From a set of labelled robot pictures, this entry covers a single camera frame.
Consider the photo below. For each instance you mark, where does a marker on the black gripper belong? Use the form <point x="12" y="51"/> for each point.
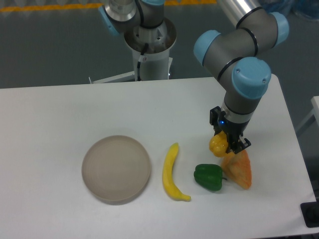
<point x="233" y="130"/>

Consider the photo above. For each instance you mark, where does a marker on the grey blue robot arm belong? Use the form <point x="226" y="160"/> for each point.
<point x="231" y="59"/>

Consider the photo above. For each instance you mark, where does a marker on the yellow toy bell pepper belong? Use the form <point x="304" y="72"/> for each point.
<point x="218" y="144"/>

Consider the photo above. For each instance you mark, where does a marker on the orange toy pastry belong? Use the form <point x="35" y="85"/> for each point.
<point x="237" y="167"/>

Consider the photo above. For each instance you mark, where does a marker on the black device at edge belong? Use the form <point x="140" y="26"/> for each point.
<point x="310" y="212"/>

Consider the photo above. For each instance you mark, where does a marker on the beige round plate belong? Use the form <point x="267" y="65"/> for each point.
<point x="116" y="169"/>

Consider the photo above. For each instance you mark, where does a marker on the green toy bell pepper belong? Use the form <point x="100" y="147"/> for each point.
<point x="209" y="176"/>

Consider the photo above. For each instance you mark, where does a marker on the yellow toy banana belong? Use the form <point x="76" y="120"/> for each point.
<point x="167" y="175"/>

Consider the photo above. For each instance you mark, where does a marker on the blue plastic bag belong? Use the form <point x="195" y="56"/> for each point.
<point x="308" y="9"/>

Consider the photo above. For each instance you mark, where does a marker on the white side table frame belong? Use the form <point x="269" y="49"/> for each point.
<point x="310" y="118"/>

